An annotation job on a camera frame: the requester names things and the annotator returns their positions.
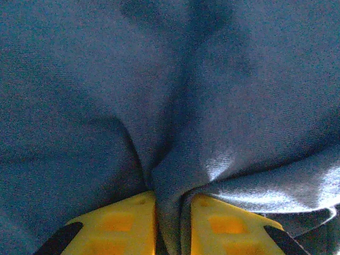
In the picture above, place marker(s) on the blue t-shirt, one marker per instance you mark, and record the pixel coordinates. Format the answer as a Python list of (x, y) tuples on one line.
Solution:
[(159, 93)]

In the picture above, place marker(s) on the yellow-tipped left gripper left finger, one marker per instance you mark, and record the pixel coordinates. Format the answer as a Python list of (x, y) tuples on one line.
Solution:
[(111, 231)]

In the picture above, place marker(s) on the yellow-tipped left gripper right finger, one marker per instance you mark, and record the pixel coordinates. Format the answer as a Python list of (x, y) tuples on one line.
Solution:
[(228, 231)]

